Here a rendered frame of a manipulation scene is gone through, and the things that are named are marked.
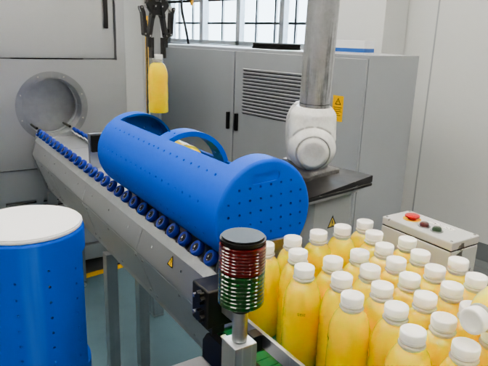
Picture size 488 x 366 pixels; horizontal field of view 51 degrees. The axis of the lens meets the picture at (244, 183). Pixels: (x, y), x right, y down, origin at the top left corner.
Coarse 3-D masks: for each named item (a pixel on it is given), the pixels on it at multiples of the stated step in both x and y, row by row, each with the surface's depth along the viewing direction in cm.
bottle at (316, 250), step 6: (306, 246) 115; (312, 246) 114; (318, 246) 113; (324, 246) 114; (312, 252) 113; (318, 252) 113; (324, 252) 113; (330, 252) 115; (312, 258) 113; (318, 258) 113; (312, 264) 113; (318, 264) 113; (318, 270) 113
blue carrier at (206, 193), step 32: (128, 128) 176; (160, 128) 201; (128, 160) 165; (160, 160) 148; (192, 160) 136; (224, 160) 166; (256, 160) 123; (160, 192) 145; (192, 192) 130; (224, 192) 120; (256, 192) 125; (288, 192) 130; (192, 224) 132; (224, 224) 122; (256, 224) 127; (288, 224) 133
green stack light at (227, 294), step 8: (264, 272) 70; (224, 280) 68; (232, 280) 68; (240, 280) 67; (248, 280) 67; (256, 280) 68; (264, 280) 70; (224, 288) 69; (232, 288) 68; (240, 288) 68; (248, 288) 68; (256, 288) 68; (224, 296) 69; (232, 296) 68; (240, 296) 68; (248, 296) 68; (256, 296) 69; (224, 304) 69; (232, 304) 68; (240, 304) 68; (248, 304) 68; (256, 304) 69
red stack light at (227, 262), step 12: (228, 252) 67; (240, 252) 66; (252, 252) 66; (264, 252) 68; (228, 264) 67; (240, 264) 67; (252, 264) 67; (264, 264) 69; (240, 276) 67; (252, 276) 67
